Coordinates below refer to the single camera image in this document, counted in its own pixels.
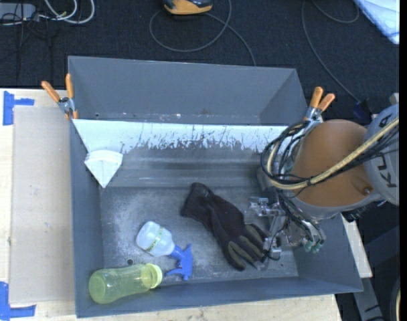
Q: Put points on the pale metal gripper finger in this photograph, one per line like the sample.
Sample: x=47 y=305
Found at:
x=271 y=243
x=257 y=208

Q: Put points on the dark brown glove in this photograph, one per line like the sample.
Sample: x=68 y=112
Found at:
x=220 y=219

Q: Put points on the white spray bottle blue trigger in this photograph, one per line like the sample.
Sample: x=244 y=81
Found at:
x=156 y=240

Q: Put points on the grey metal bin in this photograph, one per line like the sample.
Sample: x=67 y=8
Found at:
x=176 y=95

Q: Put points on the yellow-green plastic bottle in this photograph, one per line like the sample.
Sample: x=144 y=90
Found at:
x=120 y=283

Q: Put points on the pale flat board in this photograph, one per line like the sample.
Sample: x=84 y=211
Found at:
x=39 y=206

